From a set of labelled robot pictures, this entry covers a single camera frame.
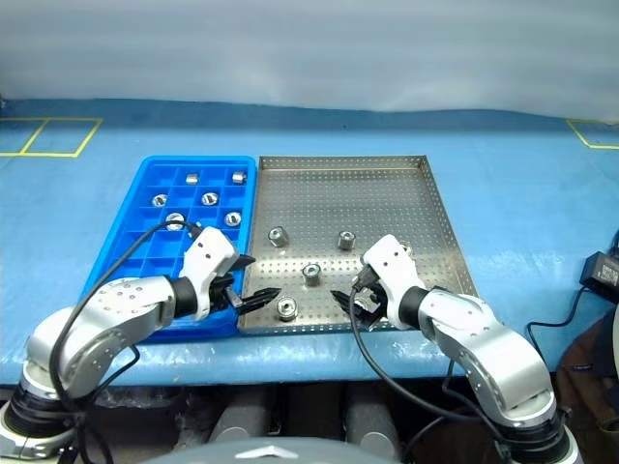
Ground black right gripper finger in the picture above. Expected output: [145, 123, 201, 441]
[348, 308, 384, 334]
[330, 288, 358, 310]

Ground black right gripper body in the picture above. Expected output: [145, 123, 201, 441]
[350, 275, 389, 321]

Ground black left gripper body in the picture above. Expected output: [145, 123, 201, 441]
[207, 270, 249, 314]

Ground blue compartment tray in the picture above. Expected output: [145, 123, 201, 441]
[79, 154, 257, 344]

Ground perforated metal tray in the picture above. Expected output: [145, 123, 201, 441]
[236, 154, 481, 336]

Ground brown padded object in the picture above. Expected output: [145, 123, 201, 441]
[553, 308, 619, 436]

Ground black power adapter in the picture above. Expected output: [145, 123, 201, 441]
[579, 250, 619, 305]

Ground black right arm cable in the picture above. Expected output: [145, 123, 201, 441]
[347, 270, 509, 464]

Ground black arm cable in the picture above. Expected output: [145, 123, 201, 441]
[347, 270, 509, 464]
[47, 219, 202, 464]

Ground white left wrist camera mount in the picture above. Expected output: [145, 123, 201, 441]
[177, 225, 241, 321]

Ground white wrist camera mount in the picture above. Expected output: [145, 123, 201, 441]
[177, 225, 241, 321]
[361, 234, 423, 331]

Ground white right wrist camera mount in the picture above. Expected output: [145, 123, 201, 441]
[361, 234, 423, 331]

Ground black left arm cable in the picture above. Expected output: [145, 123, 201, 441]
[47, 219, 202, 464]

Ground black power adapter cable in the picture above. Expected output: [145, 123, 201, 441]
[524, 284, 589, 362]

